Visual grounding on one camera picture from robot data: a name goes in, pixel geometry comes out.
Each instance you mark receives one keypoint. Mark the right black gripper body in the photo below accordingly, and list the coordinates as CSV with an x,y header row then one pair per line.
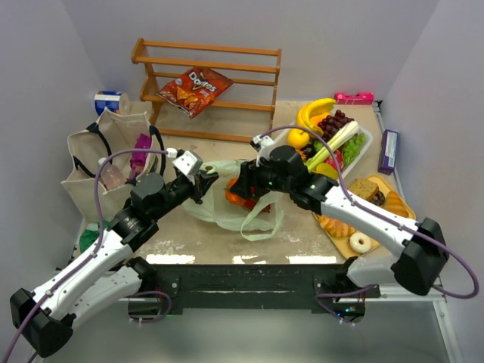
x,y
248,180

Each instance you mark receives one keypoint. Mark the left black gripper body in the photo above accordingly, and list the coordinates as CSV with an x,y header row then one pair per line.
x,y
199,183

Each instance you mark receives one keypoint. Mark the small orange pumpkin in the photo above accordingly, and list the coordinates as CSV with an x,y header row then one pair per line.
x,y
232,197

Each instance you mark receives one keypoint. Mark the light green plastic bag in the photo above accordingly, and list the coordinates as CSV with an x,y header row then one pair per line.
x,y
261,222

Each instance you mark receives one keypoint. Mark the purple snack bag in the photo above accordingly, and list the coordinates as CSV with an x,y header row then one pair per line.
x,y
138,159

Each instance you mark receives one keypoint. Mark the clear plastic water bottle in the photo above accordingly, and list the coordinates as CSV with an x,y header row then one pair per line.
x,y
112,177

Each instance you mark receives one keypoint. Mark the green celery stalk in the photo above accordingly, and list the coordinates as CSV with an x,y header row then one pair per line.
x,y
341,137

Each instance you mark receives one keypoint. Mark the beige canvas tote bag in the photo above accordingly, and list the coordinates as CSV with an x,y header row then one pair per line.
x,y
110,156

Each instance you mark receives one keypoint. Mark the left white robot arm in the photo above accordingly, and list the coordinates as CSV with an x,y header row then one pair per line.
x,y
47,316

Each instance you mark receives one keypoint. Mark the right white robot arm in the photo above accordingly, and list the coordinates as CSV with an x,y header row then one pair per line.
x,y
417,251

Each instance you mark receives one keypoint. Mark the white fruit tray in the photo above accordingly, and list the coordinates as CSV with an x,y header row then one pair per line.
x,y
316,144

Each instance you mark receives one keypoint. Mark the yellow apple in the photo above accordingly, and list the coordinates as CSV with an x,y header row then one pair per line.
x,y
298,138

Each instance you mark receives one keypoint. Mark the yellow star fruit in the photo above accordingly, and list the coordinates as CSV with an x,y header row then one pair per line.
x,y
327,170

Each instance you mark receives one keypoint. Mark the pink dragon fruit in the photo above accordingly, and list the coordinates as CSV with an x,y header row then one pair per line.
x,y
339,160

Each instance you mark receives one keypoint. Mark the dark red grapes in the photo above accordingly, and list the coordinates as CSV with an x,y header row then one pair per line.
x,y
332,123

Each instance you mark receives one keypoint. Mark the Doritos chip bag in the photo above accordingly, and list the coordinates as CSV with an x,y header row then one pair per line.
x,y
196,89

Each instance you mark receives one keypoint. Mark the yellow banana bunch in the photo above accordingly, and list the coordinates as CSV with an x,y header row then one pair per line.
x,y
310,115

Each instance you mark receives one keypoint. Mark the green grapes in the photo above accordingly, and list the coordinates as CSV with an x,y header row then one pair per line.
x,y
352,148

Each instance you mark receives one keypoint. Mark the wooden shelf rack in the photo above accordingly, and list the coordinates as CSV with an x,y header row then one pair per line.
x,y
161,70

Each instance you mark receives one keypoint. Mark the blue white can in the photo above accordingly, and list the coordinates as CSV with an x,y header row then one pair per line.
x,y
117,102

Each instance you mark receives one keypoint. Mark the green cloth bundle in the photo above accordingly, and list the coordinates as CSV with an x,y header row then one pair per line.
x,y
89,236

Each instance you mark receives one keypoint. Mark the pink box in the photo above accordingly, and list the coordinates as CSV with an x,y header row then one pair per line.
x,y
362,98

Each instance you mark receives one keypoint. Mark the brown bread slice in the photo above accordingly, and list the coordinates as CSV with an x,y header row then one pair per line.
x,y
364,188

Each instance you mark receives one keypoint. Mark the chocolate donut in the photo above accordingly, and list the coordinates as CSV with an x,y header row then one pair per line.
x,y
378,199

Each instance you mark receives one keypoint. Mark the white glazed donut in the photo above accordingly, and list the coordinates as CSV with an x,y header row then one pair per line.
x,y
360,243

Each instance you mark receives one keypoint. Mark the purple box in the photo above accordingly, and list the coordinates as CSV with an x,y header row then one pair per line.
x,y
388,152

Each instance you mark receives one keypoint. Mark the golden croissant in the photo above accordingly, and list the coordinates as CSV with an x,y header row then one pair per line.
x,y
394,204

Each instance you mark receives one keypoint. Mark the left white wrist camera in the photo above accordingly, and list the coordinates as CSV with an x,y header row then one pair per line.
x,y
186,163

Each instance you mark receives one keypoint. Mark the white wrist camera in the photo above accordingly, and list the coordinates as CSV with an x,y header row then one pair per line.
x,y
186,163
263,145

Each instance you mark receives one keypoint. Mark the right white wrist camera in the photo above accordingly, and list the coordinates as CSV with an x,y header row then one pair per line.
x,y
263,145

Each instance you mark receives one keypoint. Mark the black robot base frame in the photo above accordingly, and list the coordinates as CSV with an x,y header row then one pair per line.
x,y
173,289

